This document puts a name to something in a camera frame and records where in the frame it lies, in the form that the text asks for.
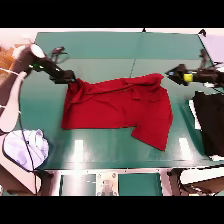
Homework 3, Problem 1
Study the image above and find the black cable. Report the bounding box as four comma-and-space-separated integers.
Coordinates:
1, 99, 39, 197

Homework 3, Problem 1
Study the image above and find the black garment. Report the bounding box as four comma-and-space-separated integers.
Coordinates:
192, 90, 224, 158

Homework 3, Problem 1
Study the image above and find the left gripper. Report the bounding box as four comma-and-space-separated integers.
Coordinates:
49, 68, 78, 85

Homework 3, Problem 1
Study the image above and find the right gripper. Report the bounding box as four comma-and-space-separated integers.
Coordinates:
165, 63, 195, 86

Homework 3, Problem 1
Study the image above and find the red T-shirt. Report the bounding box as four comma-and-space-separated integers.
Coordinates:
61, 73, 174, 152

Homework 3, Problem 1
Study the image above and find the light blue garment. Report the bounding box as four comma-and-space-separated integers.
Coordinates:
2, 129, 50, 172

